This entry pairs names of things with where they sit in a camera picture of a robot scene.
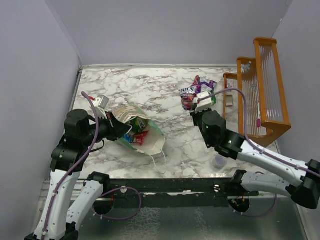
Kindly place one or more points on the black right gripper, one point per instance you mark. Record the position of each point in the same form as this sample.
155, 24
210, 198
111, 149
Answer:
195, 115

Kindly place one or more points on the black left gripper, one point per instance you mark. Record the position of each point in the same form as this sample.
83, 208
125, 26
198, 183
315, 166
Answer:
117, 128

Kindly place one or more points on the green yellow candy bag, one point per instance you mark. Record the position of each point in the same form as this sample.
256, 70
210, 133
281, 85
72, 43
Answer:
188, 94

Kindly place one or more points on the red candy wrapper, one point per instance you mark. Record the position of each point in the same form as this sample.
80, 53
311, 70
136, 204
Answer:
139, 138

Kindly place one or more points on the purple white snack bag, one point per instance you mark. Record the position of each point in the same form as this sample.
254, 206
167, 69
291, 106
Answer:
202, 84

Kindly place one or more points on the green illustrated paper bag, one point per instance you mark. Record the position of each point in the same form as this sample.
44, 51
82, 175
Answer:
145, 137

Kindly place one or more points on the green yellow snack bag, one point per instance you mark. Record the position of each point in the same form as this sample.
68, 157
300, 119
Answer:
138, 124

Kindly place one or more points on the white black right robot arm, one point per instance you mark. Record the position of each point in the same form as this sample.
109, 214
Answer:
295, 179

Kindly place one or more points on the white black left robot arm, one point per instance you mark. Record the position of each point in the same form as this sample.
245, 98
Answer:
61, 218

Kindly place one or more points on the small grey box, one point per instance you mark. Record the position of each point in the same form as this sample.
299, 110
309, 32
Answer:
229, 101

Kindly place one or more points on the red white small box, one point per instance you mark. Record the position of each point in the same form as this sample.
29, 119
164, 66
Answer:
229, 83

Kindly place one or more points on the small clear plastic cup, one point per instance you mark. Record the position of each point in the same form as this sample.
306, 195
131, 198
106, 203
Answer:
219, 162

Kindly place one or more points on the pink white pen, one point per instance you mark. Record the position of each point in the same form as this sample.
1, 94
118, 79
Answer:
259, 115

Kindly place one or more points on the orange wooden tiered rack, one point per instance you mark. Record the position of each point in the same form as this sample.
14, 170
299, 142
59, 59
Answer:
259, 80

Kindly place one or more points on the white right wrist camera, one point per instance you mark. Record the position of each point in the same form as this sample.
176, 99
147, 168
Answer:
203, 101

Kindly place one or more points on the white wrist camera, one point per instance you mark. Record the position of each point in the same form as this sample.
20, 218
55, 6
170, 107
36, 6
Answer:
203, 101
100, 103

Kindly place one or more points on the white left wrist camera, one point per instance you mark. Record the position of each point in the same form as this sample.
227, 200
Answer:
100, 103

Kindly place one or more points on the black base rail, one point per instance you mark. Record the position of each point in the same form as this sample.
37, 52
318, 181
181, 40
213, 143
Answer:
174, 192

